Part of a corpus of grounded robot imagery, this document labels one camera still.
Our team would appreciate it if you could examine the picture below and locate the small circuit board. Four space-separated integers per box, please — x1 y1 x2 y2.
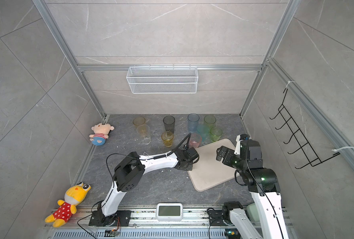
104 229 121 238

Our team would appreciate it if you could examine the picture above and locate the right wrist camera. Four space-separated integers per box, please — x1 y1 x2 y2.
234 133 250 155

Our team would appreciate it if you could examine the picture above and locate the white digital timer display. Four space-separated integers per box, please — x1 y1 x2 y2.
156 203 183 222

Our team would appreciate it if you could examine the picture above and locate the short green glass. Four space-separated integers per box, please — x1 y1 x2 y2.
210 126 223 142

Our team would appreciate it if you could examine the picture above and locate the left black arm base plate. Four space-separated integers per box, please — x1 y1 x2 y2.
88 209 132 227

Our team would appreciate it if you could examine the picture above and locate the white wire mesh basket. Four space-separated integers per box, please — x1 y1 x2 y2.
126 66 199 94

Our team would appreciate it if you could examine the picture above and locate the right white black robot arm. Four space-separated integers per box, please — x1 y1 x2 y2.
216 136 289 239

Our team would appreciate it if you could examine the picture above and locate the teal glass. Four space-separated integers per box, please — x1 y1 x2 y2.
197 124 210 142

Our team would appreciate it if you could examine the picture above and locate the tall amber yellow glass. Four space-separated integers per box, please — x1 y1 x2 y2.
133 116 146 128

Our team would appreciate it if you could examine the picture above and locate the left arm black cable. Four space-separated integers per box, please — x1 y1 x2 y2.
106 132 192 180

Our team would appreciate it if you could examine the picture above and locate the pink glass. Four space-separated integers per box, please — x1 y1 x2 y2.
189 133 202 148

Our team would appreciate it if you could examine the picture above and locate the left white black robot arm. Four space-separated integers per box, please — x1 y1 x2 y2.
89 148 199 226

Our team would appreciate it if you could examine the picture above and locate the mint green box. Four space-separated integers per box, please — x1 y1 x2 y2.
246 203 260 223

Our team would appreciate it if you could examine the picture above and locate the short yellow glass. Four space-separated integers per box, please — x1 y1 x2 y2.
162 131 174 147

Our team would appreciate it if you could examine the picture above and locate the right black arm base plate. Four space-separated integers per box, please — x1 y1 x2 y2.
206 208 225 226

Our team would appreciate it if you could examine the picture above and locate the blue glass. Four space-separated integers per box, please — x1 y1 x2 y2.
187 113 200 132

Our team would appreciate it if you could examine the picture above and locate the tall green glass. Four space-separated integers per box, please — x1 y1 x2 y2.
204 115 217 129

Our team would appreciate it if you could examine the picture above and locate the dark grey smoked glass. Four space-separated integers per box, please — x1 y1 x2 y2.
163 115 176 133

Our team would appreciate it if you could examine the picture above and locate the green yellow connector board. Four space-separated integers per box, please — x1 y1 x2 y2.
224 229 241 239

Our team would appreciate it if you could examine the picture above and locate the pink bear plush toy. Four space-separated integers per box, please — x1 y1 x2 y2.
89 123 114 146

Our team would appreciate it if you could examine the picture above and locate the beige plastic tray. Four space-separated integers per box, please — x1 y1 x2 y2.
188 139 235 192

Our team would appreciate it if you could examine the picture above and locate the yellow plush toy red dress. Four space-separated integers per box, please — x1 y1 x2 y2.
44 182 91 228

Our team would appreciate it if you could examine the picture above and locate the black wire hook rack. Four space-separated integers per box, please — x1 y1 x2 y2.
269 89 341 170

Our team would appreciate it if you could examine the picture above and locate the clear transparent glass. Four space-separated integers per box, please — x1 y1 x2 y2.
137 124 151 144

